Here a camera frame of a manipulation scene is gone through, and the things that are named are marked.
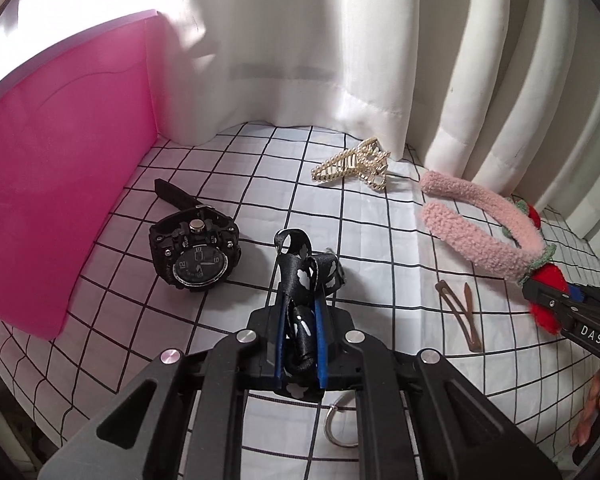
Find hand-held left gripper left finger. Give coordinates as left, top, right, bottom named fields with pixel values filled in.
left=37, top=282, right=287, bottom=480

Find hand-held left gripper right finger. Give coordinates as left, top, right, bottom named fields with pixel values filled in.
left=314, top=297, right=563, bottom=480

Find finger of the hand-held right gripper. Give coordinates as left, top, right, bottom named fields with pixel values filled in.
left=521, top=277, right=588, bottom=333

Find metal key ring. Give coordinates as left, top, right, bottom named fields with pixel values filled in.
left=324, top=392, right=363, bottom=446

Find pink fluffy headband red hearts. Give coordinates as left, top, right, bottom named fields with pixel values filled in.
left=419, top=171, right=567, bottom=335

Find black wrist watch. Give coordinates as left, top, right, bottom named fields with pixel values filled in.
left=149, top=178, right=242, bottom=293

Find pearl hair claw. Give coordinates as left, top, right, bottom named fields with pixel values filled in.
left=311, top=136, right=392, bottom=192

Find pink plastic basin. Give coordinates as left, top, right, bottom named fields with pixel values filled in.
left=0, top=9, right=162, bottom=341

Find brown snap hair clip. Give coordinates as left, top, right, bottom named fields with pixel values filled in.
left=435, top=281, right=483, bottom=354
left=459, top=282, right=476, bottom=326

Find white curtain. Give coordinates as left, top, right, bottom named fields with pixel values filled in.
left=0, top=0, right=600, bottom=261

